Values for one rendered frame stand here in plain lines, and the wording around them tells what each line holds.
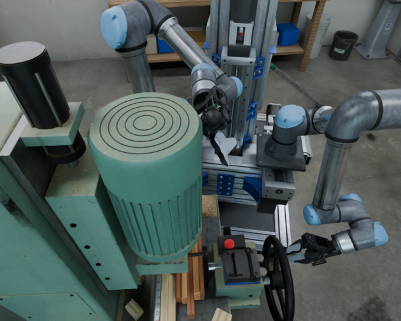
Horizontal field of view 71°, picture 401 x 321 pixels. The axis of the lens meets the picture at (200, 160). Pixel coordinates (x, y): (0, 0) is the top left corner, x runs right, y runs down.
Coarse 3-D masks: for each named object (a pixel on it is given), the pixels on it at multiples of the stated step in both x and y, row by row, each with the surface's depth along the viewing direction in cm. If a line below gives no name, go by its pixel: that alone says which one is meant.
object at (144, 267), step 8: (136, 256) 74; (184, 256) 74; (136, 264) 72; (144, 264) 72; (152, 264) 72; (160, 264) 73; (168, 264) 73; (176, 264) 73; (184, 264) 73; (144, 272) 76; (152, 272) 76; (160, 272) 76; (168, 272) 77; (176, 272) 77; (184, 272) 77
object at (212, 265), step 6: (204, 246) 83; (204, 258) 81; (204, 264) 80; (210, 264) 83; (216, 264) 83; (222, 264) 83; (204, 270) 79; (210, 270) 83; (204, 276) 78; (204, 282) 81
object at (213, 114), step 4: (208, 112) 60; (212, 112) 59; (216, 112) 60; (208, 116) 59; (212, 116) 59; (216, 116) 59; (220, 116) 60; (208, 120) 60; (212, 120) 59; (216, 120) 59; (220, 120) 60; (204, 124) 61; (208, 124) 61; (212, 124) 60; (216, 124) 60; (204, 128) 62
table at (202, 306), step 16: (208, 224) 99; (208, 240) 95; (208, 288) 84; (176, 304) 81; (208, 304) 81; (224, 304) 81; (240, 304) 84; (256, 304) 84; (176, 320) 78; (192, 320) 78; (208, 320) 78
